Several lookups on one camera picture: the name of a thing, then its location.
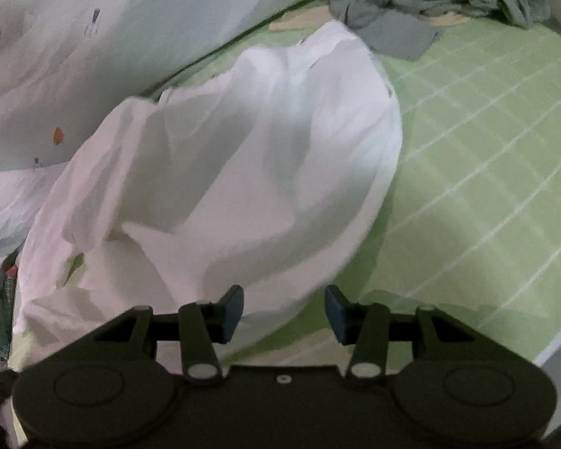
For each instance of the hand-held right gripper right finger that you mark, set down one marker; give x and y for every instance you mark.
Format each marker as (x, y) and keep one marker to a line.
(337, 313)

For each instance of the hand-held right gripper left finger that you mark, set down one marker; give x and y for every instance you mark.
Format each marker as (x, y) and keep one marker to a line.
(231, 313)

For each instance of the white garment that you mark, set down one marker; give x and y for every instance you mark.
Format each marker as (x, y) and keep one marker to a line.
(215, 173)

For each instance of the green checked mat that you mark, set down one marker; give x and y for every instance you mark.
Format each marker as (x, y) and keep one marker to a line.
(472, 149)

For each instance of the grey crumpled garment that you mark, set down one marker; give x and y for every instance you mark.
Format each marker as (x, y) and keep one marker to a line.
(392, 32)

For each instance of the pale blue printed blanket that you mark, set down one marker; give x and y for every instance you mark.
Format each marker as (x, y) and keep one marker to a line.
(168, 9)

